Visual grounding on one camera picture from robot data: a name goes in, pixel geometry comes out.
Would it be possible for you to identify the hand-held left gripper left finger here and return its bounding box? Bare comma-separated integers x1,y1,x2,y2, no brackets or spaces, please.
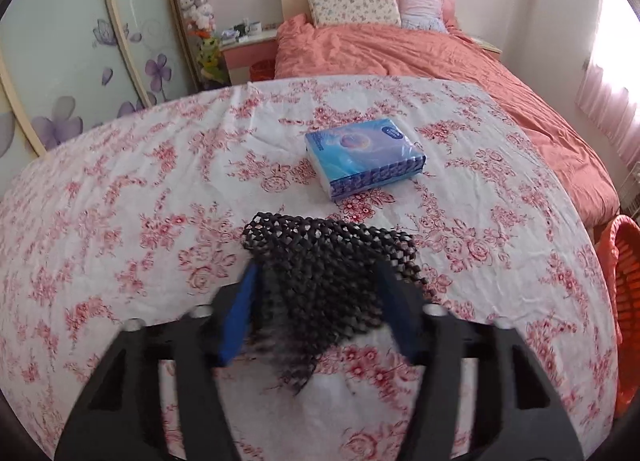
54,261,261,461

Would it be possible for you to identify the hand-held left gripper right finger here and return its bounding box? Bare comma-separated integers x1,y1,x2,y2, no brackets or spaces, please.
372,258,586,461

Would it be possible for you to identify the black mesh net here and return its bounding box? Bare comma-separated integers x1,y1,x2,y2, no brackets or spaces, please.
241,211,431,397

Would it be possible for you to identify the orange plastic basket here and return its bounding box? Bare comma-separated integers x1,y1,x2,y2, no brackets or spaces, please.
595,215,640,417

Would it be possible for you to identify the pink floral bed sheet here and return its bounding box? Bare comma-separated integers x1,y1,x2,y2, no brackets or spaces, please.
0,75,623,461

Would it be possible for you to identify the blue tissue pack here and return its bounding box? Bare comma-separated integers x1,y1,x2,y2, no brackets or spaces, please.
304,117,427,203

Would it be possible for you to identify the small orange bin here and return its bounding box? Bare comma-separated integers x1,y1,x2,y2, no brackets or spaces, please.
250,60,277,82

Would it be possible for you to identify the pink nightstand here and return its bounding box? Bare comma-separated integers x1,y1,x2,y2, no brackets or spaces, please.
220,30,279,86

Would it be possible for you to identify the orange duvet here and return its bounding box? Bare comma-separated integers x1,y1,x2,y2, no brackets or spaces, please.
274,14,621,229

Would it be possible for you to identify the light wooden bedside shelf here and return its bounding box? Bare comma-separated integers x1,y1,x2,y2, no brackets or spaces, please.
470,36,503,54

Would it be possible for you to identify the clear tube of plush toys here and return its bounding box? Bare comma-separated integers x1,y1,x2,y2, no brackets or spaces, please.
175,0,231,92

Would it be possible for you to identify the pink striped pillow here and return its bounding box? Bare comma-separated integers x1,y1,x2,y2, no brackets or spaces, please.
397,0,448,33

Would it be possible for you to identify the floral sliding wardrobe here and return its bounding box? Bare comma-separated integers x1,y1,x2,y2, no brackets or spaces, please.
0,0,201,182

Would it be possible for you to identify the pink curtain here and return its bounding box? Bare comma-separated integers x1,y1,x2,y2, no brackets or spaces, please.
575,0,640,166

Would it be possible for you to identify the floral print pillow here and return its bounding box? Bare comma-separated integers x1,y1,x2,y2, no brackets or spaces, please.
306,0,402,28

